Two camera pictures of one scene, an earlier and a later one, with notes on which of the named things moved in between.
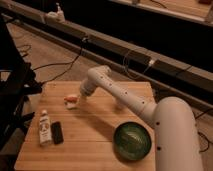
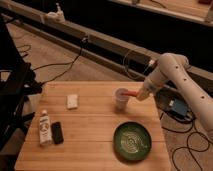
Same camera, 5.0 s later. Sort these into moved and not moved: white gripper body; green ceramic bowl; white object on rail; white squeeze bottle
Moved: white gripper body
Not moved: green ceramic bowl; white object on rail; white squeeze bottle
